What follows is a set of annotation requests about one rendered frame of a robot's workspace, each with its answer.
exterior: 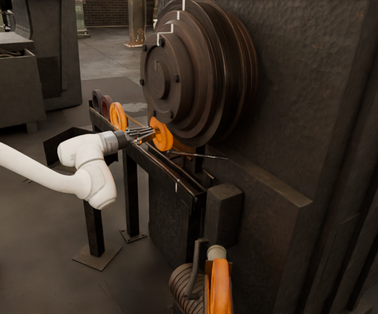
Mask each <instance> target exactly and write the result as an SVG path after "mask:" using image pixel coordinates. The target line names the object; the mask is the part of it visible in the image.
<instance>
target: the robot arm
mask: <svg viewBox="0 0 378 314"><path fill-rule="evenodd" d="M158 134H161V131H160V129H159V128H158V127H157V126H156V127H152V126H150V128H149V127H148V126H144V127H139V128H126V129H125V132H123V131H122V130H118V131H114V132H112V131H106V132H103V133H98V134H87V135H81V136H77V137H74V138H71V139H69V140H66V141H64V142H62V143H61V144H59V147H58V148H57V153H58V156H59V160H60V162H61V164H62V165H64V166H69V167H72V166H75V167H76V169H77V172H76V173H75V174H74V175H73V176H65V175H62V174H59V173H56V172H55V171H52V170H51V169H49V168H47V167H45V166H44V165H42V164H40V163H38V162H36V161H34V160H33V159H31V158H29V157H28V156H26V155H24V154H22V153H20V152H18V151H17V150H15V149H13V148H11V147H9V146H7V145H5V144H3V143H0V165H1V166H3V167H5V168H7V169H10V170H11V171H13V172H15V173H18V174H20V175H22V176H24V177H26V178H28V179H31V180H33V181H35V182H37V183H39V184H41V185H43V186H45V187H47V188H50V189H53V190H55V191H59V192H62V193H70V194H76V196H77V197H78V198H80V199H84V200H86V201H88V202H89V204H90V205H91V206H92V207H94V208H95V209H99V210H103V209H106V208H108V207H110V206H111V205H112V204H113V203H114V202H115V200H116V197H117V191H116V185H115V182H114V179H113V176H112V174H111V171H110V169H109V167H108V166H107V165H106V163H105V160H104V156H107V155H111V154H114V153H117V151H118V150H122V149H125V148H127V146H128V145H130V144H134V143H137V145H138V146H139V145H141V144H142V143H145V142H147V141H149V140H152V139H154V138H156V135H158Z"/></svg>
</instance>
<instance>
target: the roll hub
mask: <svg viewBox="0 0 378 314"><path fill-rule="evenodd" d="M158 34H159V38H163V39H164V45H163V47H161V46H158ZM144 44H146V46H147V51H146V52H143V50H142V52H141V60H140V76H141V79H143V80H144V85H143V86H142V89H143V94H144V98H145V100H146V103H147V105H148V108H149V110H150V112H151V110H153V109H154V110H155V111H156V116H155V119H157V121H159V122H161V123H163V124H168V123H175V122H179V121H182V120H183V119H185V117H187V115H188V113H189V112H190V109H191V107H192V103H193V99H194V72H193V68H192V62H191V58H190V56H189V53H188V51H187V49H186V46H185V45H184V43H183V42H182V40H180V38H179V37H178V36H177V35H175V34H173V33H158V32H155V33H152V34H151V35H149V36H148V38H147V39H146V41H145V43H144ZM174 74H178V76H179V80H178V82H174V81H173V78H172V77H173V75H174ZM169 110H170V111H172V112H173V118H169V117H168V111H169Z"/></svg>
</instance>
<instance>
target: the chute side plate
mask: <svg viewBox="0 0 378 314"><path fill-rule="evenodd" d="M89 114H90V121H92V119H93V120H94V122H95V125H96V126H97V127H98V128H99V129H100V130H101V131H102V132H106V131H112V132H114V131H116V130H115V129H114V128H113V127H112V126H110V125H109V124H108V123H107V122H106V121H105V120H103V119H102V118H100V117H99V116H98V115H97V114H96V113H95V112H93V111H92V110H91V109H90V108H89ZM125 149H126V154H127V155H128V156H129V157H130V158H131V159H133V160H134V161H135V162H136V163H137V164H138V165H139V166H140V167H142V168H143V169H144V170H145V171H146V172H147V173H148V174H149V175H150V176H151V177H152V178H153V179H154V180H156V181H157V182H158V183H159V184H160V185H161V186H162V187H163V188H164V189H165V190H166V191H167V192H168V193H169V194H170V195H171V196H172V197H173V198H174V199H175V200H176V201H177V202H178V203H179V204H180V205H181V200H182V201H183V202H184V203H185V204H186V205H187V206H188V207H189V215H190V216H192V210H193V199H194V198H193V197H192V196H191V195H190V194H189V193H188V192H187V191H186V190H185V189H184V188H183V187H182V186H181V185H180V184H179V183H178V182H177V181H176V180H175V179H174V178H172V177H171V175H170V174H168V173H167V172H166V171H165V170H163V169H162V168H161V167H160V166H159V165H158V164H156V163H155V162H154V161H153V160H152V159H150V158H149V157H148V156H146V155H145V154H144V153H143V152H142V151H141V150H139V149H138V148H137V147H136V146H135V145H134V144H130V145H128V146H127V148H125ZM176 183H177V191H176Z"/></svg>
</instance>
